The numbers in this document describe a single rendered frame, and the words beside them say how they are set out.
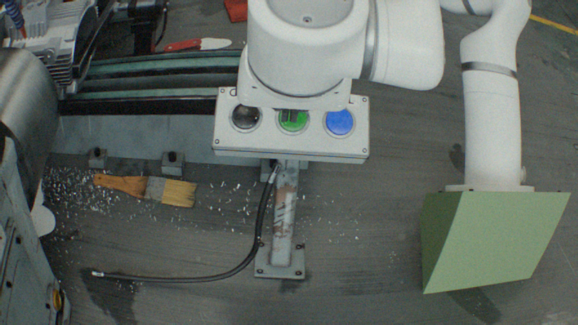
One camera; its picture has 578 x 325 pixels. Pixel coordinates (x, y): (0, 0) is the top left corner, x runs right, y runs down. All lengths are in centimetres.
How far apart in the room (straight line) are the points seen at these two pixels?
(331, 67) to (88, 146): 75
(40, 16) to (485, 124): 78
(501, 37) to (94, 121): 72
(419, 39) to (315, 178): 68
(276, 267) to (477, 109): 38
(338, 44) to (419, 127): 83
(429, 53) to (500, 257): 55
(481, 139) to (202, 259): 45
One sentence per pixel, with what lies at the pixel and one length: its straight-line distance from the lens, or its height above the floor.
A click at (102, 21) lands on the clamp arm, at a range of 117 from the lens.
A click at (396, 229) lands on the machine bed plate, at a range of 109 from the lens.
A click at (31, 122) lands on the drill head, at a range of 84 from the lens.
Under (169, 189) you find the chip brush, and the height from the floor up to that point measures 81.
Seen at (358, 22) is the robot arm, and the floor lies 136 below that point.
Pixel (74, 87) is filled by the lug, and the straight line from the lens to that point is 111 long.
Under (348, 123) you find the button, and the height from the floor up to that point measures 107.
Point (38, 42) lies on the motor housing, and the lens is 110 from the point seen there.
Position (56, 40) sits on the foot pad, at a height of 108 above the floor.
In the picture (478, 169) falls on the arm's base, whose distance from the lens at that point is 96.
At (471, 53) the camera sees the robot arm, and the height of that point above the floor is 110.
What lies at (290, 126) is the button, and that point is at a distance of 81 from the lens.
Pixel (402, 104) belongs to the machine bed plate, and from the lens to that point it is 132.
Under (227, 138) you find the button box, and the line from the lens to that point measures 82.
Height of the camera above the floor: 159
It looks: 42 degrees down
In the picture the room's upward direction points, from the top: 5 degrees clockwise
